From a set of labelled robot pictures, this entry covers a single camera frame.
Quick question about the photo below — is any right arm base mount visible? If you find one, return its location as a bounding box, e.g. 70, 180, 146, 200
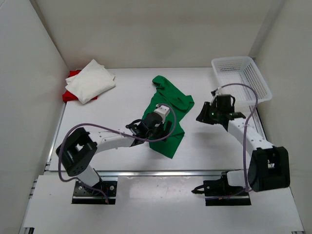
191, 171, 252, 206

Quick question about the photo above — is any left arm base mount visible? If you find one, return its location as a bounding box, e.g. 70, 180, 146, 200
72, 179, 117, 205

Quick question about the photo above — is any purple cable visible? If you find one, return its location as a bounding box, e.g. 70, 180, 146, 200
211, 83, 259, 192
57, 103, 177, 195

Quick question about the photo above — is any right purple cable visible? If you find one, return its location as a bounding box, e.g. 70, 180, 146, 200
211, 83, 259, 192

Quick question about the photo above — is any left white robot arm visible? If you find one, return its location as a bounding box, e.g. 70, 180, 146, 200
56, 108, 175, 195

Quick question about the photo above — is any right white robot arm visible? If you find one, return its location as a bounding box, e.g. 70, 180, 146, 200
196, 95, 291, 192

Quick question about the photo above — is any aluminium table rail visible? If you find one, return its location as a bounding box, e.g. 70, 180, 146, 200
46, 170, 252, 177

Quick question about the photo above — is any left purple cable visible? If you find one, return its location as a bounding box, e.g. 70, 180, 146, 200
57, 103, 177, 195

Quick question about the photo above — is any white t shirt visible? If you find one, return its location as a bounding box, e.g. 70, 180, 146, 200
65, 59, 116, 104

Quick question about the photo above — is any green t shirt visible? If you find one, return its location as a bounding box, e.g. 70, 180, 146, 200
141, 75, 195, 159

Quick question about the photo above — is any white plastic basket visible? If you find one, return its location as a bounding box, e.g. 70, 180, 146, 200
211, 56, 273, 106

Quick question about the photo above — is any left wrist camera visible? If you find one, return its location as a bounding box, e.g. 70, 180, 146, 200
154, 105, 170, 119

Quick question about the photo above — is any red t shirt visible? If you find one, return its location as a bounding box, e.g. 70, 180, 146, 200
62, 70, 98, 103

